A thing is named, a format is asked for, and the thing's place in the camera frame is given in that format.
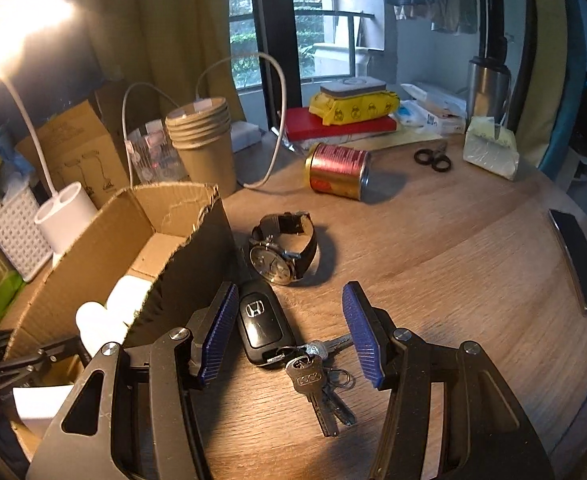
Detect glass balcony door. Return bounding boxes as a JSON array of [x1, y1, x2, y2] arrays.
[[228, 0, 504, 96]]

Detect brown cardboard package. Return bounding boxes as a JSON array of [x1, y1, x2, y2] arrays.
[[16, 100, 129, 211]]

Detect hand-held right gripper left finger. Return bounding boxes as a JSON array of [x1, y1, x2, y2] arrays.
[[26, 281, 240, 480]]

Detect white box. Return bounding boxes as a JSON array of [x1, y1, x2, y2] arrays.
[[401, 82, 467, 113]]

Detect clear plastic bottles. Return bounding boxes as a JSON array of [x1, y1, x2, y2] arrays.
[[124, 122, 189, 186]]

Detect black scissors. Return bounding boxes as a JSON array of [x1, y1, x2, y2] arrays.
[[413, 142, 451, 171]]

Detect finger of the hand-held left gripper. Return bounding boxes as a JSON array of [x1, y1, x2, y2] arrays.
[[0, 334, 82, 386]]

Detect stack of brown paper cups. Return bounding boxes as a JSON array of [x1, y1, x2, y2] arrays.
[[166, 96, 238, 196]]

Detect yellow curtain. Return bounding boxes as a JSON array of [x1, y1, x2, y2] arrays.
[[68, 0, 247, 121], [513, 0, 569, 166]]

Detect cardboard box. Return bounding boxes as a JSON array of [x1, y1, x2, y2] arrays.
[[4, 182, 239, 461]]

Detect red book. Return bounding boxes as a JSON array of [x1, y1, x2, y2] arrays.
[[278, 107, 399, 143]]

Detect yellow printed packet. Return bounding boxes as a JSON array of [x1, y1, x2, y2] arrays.
[[308, 87, 400, 126]]

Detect white woven plastic basket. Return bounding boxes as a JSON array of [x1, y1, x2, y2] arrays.
[[0, 187, 54, 281]]

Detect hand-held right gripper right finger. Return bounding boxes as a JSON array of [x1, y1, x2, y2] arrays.
[[342, 281, 557, 480]]

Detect white desk lamp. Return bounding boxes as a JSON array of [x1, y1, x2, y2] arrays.
[[0, 0, 99, 266]]

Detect black car key with keys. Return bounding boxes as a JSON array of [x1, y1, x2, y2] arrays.
[[236, 280, 357, 438]]

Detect smartphone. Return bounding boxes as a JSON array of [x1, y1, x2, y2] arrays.
[[547, 208, 587, 316]]

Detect steel thermos flask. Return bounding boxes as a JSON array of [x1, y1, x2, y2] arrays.
[[466, 35, 511, 121]]

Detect wristwatch with black strap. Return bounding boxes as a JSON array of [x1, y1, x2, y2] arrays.
[[248, 211, 319, 286]]

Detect white packet with blue print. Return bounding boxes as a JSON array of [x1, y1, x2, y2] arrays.
[[393, 100, 467, 136]]

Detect yellow-white tissue pack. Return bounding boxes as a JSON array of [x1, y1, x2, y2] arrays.
[[462, 116, 520, 181]]

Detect red and gold can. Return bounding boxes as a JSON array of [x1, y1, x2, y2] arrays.
[[304, 142, 371, 202]]

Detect grey-white power bank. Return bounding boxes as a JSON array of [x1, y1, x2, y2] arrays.
[[319, 79, 388, 98]]

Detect white cable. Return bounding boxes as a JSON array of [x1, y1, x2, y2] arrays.
[[121, 52, 289, 191]]

